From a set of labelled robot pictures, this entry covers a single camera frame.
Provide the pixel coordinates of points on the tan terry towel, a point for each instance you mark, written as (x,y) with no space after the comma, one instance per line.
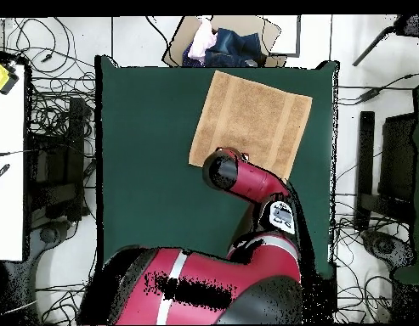
(250,115)

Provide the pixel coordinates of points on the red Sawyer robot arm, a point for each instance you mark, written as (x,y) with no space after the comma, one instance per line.
(253,180)

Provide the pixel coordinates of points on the dark green table cloth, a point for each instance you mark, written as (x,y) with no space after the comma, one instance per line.
(144,169)

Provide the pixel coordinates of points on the blue denim jeans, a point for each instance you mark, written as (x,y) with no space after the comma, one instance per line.
(236,47)

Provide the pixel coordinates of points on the pale pink garment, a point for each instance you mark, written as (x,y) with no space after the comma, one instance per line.
(200,44)

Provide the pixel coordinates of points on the brown cardboard box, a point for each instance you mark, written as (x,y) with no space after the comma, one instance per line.
(263,37)

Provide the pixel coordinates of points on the black tripod stand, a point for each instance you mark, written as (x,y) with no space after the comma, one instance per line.
(413,25)

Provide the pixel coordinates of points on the white side table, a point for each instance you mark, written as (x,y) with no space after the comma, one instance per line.
(6,203)

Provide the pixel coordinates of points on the yellow emergency stop button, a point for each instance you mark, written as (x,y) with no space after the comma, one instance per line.
(0,76)

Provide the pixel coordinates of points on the black chair frame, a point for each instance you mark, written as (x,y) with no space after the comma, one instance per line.
(365,152)
(76,136)

